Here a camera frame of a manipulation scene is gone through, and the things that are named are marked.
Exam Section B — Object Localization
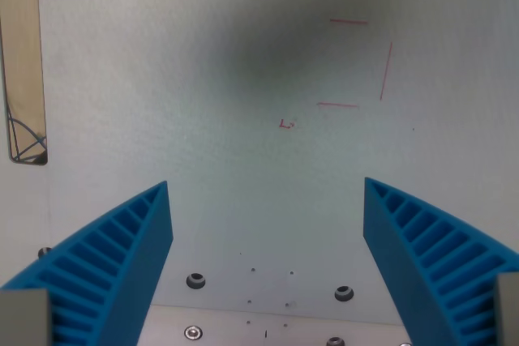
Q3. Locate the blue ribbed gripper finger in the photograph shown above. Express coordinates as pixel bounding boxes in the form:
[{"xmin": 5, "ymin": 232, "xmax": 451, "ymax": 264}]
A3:
[
  {"xmin": 362, "ymin": 177, "xmax": 519, "ymax": 346},
  {"xmin": 0, "ymin": 180, "xmax": 174, "ymax": 346}
]

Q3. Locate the brushed metal base plate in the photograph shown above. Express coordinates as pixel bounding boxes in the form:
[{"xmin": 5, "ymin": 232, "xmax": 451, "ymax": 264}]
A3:
[{"xmin": 136, "ymin": 304, "xmax": 414, "ymax": 346}]

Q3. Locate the black cable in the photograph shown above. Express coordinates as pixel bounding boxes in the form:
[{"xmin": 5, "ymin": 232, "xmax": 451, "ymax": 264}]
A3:
[{"xmin": 0, "ymin": 17, "xmax": 21, "ymax": 160}]

